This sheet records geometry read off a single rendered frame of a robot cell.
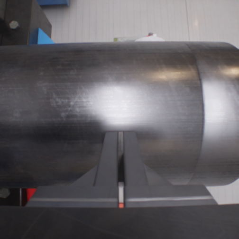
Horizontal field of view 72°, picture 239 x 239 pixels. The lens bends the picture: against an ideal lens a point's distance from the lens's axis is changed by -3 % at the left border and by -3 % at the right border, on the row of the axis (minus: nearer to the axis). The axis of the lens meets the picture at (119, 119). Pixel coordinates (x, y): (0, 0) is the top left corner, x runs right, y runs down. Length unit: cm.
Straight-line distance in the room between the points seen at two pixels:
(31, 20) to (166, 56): 47
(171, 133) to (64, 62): 13
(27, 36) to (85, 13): 239
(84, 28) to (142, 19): 86
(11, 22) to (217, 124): 58
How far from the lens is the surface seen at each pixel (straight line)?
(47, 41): 60
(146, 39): 123
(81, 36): 272
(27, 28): 58
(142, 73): 17
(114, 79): 17
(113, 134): 15
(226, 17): 326
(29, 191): 51
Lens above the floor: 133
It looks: level
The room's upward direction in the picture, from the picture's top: 89 degrees clockwise
